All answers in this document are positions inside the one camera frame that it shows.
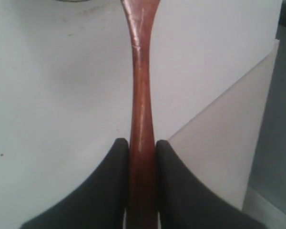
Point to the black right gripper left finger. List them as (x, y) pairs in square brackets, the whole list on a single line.
[(98, 203)]

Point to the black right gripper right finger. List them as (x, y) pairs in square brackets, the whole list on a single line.
[(186, 203)]

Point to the brown wooden spoon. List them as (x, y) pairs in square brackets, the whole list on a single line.
[(141, 211)]

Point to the round steel rice bowl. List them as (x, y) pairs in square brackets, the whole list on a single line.
[(73, 1)]

